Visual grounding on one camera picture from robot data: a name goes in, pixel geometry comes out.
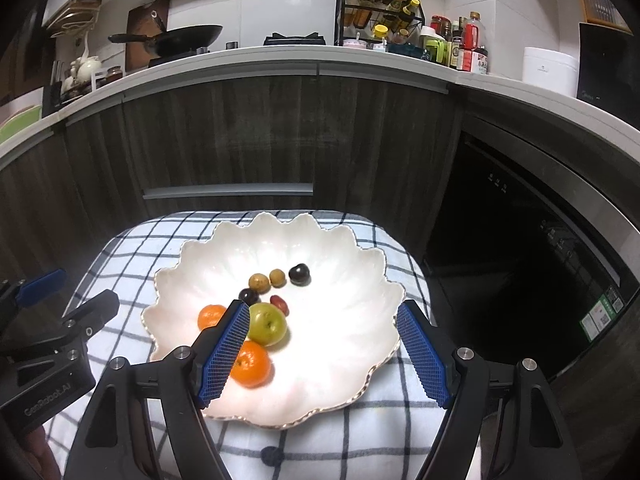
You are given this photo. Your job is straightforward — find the large orange mandarin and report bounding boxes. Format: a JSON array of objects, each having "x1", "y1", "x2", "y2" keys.
[{"x1": 230, "y1": 340, "x2": 272, "y2": 388}]

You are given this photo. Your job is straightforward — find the small orange mandarin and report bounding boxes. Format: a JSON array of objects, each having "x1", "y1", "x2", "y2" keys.
[{"x1": 198, "y1": 304, "x2": 227, "y2": 330}]

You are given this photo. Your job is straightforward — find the yellow longan fruit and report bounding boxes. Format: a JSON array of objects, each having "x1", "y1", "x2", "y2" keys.
[
  {"x1": 269, "y1": 269, "x2": 286, "y2": 288},
  {"x1": 248, "y1": 273, "x2": 271, "y2": 295}
]

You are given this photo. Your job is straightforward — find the dark purple plum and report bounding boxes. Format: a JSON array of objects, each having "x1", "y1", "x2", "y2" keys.
[{"x1": 288, "y1": 263, "x2": 310, "y2": 286}]

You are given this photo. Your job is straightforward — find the checkered white cloth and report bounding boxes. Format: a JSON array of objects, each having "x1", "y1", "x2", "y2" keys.
[{"x1": 67, "y1": 211, "x2": 444, "y2": 479}]

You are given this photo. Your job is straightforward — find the green apple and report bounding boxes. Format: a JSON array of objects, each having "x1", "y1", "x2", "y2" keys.
[{"x1": 247, "y1": 302, "x2": 288, "y2": 347}]

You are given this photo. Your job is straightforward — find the small dark grape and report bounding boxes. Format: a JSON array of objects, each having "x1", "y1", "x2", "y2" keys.
[{"x1": 238, "y1": 287, "x2": 260, "y2": 307}]

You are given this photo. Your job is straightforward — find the blue wrinkled fruit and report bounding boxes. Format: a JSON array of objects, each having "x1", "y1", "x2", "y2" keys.
[{"x1": 260, "y1": 446, "x2": 284, "y2": 468}]

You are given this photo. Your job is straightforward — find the red grape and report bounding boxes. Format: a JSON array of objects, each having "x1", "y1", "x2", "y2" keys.
[{"x1": 269, "y1": 295, "x2": 290, "y2": 316}]

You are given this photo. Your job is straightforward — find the white scalloped bowl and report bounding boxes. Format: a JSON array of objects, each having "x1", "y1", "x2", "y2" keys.
[{"x1": 141, "y1": 212, "x2": 406, "y2": 429}]

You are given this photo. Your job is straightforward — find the white teapot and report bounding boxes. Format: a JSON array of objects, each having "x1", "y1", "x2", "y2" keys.
[{"x1": 61, "y1": 56, "x2": 102, "y2": 92}]

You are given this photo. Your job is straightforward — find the black wok pan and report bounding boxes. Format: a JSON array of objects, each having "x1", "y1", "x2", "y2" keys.
[{"x1": 108, "y1": 11, "x2": 224, "y2": 58}]

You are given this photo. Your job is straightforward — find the wooden cutting board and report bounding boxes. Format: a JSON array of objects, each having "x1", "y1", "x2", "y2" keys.
[{"x1": 125, "y1": 0, "x2": 169, "y2": 73}]

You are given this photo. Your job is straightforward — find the white rice cooker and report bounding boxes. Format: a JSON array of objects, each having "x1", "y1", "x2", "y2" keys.
[{"x1": 522, "y1": 47, "x2": 579, "y2": 98}]

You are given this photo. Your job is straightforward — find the green mug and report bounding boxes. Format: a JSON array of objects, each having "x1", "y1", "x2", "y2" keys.
[{"x1": 423, "y1": 35, "x2": 449, "y2": 66}]

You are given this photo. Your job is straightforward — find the dark soy sauce bottle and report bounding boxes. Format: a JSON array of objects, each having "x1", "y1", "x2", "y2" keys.
[{"x1": 448, "y1": 23, "x2": 462, "y2": 70}]

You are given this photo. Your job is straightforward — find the red label sauce bottle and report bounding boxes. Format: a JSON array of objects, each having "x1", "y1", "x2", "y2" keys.
[{"x1": 459, "y1": 11, "x2": 485, "y2": 72}]

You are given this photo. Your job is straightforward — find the black microwave oven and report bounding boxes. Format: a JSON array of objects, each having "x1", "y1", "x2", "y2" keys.
[{"x1": 577, "y1": 23, "x2": 639, "y2": 129}]

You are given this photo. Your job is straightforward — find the yellow lid jar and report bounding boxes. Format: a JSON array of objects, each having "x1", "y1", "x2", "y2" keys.
[{"x1": 372, "y1": 24, "x2": 388, "y2": 52}]

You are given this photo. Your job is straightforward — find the black spice rack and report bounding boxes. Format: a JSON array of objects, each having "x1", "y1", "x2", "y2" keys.
[{"x1": 333, "y1": 0, "x2": 426, "y2": 46}]

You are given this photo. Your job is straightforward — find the grey drawer handle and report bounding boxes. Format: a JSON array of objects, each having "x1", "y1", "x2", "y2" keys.
[{"x1": 142, "y1": 183, "x2": 314, "y2": 200}]

